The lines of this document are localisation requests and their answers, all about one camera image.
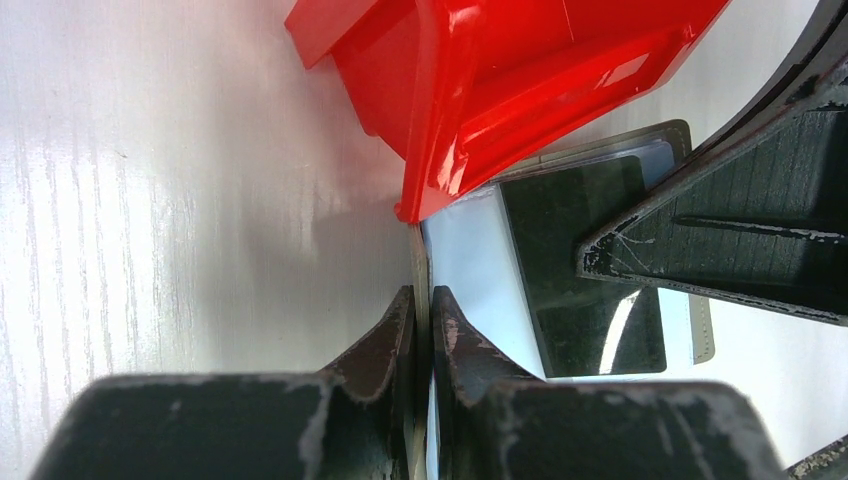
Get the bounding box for red plastic bin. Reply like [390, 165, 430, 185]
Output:
[285, 0, 726, 224]

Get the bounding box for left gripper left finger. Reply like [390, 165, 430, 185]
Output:
[318, 286, 416, 479]

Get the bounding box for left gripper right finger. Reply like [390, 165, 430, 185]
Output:
[431, 286, 540, 479]

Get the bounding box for grey card holder wallet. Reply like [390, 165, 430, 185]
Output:
[422, 120, 730, 479]

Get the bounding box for dark credit card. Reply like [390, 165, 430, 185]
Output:
[501, 155, 668, 378]

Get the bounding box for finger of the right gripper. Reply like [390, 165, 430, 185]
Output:
[590, 39, 847, 326]

